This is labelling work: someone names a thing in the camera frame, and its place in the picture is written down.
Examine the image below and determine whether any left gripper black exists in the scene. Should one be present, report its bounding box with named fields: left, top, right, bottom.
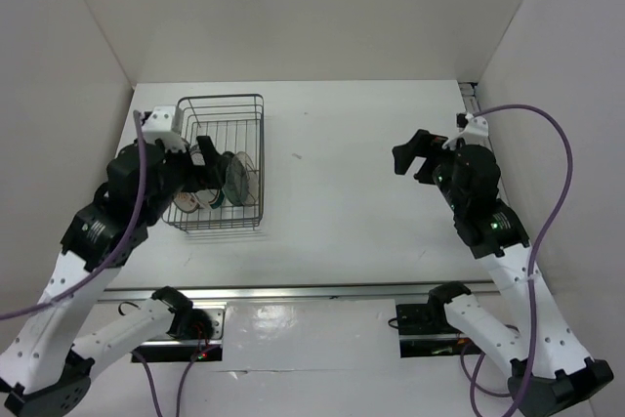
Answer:
left=142, top=135, right=229, bottom=226

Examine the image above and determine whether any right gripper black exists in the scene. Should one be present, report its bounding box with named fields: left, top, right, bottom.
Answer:
left=392, top=128, right=466, bottom=211

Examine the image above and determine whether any blue floral green plate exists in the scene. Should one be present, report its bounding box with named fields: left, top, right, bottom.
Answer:
left=222, top=162, right=238, bottom=205

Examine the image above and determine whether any white plate green red rim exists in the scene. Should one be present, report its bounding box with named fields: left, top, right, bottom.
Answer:
left=208, top=188, right=225, bottom=210

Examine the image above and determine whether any orange sunburst white plate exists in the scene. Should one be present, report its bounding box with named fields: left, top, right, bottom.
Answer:
left=173, top=192, right=204, bottom=214

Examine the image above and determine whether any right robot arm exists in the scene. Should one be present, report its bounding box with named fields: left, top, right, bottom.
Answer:
left=392, top=130, right=613, bottom=416

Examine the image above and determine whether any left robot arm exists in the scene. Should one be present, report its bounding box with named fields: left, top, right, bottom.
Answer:
left=1, top=138, right=216, bottom=416

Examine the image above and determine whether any grey wire dish rack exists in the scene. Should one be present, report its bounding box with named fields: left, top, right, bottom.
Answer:
left=162, top=93, right=265, bottom=233

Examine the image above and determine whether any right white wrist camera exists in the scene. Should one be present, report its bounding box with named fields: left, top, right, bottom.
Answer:
left=442, top=112, right=489, bottom=150

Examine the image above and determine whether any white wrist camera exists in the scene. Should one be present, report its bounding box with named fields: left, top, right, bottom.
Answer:
left=442, top=112, right=489, bottom=150
left=140, top=105, right=189, bottom=153

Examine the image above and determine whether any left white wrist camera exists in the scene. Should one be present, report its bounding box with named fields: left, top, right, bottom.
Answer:
left=140, top=105, right=189, bottom=153

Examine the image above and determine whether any aluminium rail front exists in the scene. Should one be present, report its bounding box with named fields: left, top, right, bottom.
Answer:
left=98, top=280, right=497, bottom=304

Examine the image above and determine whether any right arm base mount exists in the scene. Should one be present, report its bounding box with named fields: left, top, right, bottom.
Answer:
left=387, top=304, right=479, bottom=358

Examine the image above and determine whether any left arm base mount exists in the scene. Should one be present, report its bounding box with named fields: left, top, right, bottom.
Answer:
left=136, top=306, right=226, bottom=363

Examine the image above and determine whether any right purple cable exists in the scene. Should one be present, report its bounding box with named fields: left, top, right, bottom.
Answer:
left=461, top=104, right=572, bottom=416

